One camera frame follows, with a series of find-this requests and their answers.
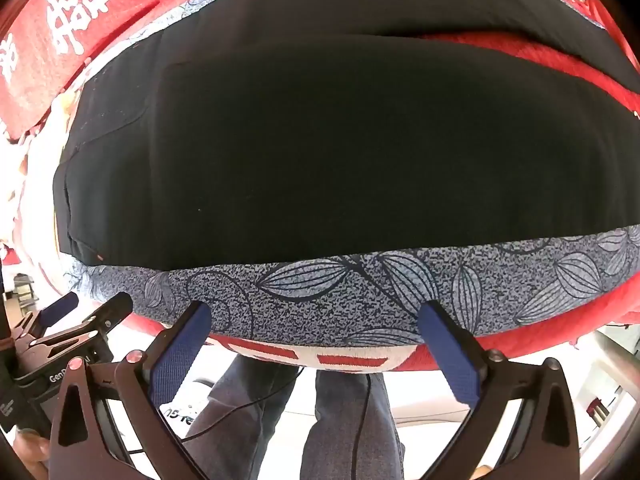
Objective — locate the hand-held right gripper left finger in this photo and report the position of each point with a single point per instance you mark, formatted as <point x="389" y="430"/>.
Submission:
<point x="179" y="357"/>

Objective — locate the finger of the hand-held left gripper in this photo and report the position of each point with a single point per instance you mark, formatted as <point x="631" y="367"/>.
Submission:
<point x="57" y="307"/>
<point x="107" y="312"/>

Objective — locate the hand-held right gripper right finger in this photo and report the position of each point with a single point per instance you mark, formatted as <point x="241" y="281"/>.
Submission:
<point x="450" y="360"/>

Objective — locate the black pants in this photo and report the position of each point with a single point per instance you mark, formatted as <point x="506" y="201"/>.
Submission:
<point x="325" y="160"/>

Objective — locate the person's left hand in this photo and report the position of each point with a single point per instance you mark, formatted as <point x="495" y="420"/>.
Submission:
<point x="31" y="452"/>

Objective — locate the white printed object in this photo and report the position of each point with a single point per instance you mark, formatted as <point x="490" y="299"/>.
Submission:
<point x="192" y="402"/>

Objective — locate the blue-grey leaf-print cloth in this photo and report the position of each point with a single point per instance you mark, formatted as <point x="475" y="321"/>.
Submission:
<point x="350" y="300"/>

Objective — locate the person's legs in jeans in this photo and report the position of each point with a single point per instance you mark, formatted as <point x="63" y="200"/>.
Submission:
<point x="335" y="425"/>

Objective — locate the grey metal furniture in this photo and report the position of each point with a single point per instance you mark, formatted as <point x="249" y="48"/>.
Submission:
<point x="612" y="360"/>

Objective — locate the red printed blanket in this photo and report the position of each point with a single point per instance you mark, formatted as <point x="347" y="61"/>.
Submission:
<point x="50" y="60"/>

